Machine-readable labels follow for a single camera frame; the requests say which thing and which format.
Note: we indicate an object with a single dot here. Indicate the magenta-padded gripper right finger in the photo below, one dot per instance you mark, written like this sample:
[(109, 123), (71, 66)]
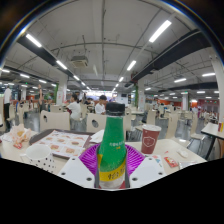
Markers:
[(136, 159)]

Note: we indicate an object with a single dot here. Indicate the group of beige chairs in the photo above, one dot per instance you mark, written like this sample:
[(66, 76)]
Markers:
[(55, 120)]

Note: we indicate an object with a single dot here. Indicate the red paper cup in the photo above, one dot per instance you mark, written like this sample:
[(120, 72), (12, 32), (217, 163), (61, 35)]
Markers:
[(150, 140)]

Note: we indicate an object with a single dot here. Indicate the dark tray with printed paper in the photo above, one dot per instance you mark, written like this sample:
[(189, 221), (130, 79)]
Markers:
[(63, 141)]

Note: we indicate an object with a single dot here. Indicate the flat round red coaster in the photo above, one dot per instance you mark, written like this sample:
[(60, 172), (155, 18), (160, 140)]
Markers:
[(124, 184)]

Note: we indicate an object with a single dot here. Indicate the person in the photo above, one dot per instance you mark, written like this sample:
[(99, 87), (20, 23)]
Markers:
[(75, 110), (6, 100), (100, 107), (42, 104)]

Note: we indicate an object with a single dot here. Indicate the green drink bottle black cap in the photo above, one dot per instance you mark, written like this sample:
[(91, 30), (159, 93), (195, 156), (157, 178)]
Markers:
[(112, 146)]

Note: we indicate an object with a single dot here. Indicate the group of ceiling lights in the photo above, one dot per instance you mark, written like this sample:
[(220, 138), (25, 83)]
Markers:
[(160, 31)]

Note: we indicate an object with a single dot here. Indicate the printed white paper leaflet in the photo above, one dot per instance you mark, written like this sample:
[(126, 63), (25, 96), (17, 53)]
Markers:
[(156, 160)]

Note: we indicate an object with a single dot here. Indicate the crumpled food wrapper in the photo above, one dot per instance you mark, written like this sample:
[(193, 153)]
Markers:
[(20, 133)]

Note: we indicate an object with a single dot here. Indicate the beige dining table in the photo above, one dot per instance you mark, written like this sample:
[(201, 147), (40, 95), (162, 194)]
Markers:
[(213, 130)]

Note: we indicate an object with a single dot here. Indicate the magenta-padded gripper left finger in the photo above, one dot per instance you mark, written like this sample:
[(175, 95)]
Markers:
[(88, 158)]

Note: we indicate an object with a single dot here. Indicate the ceiling air conditioner unit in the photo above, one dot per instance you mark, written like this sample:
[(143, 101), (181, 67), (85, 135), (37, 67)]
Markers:
[(79, 61)]

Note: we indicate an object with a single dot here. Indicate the white dotted mug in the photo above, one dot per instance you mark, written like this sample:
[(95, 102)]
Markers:
[(40, 156)]

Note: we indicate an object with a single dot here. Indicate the white crumpled napkin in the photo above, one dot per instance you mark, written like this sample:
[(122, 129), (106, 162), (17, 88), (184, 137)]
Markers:
[(97, 136)]

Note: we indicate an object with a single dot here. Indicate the red sauce packet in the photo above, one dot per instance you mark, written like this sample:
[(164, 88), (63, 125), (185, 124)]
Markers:
[(171, 162)]

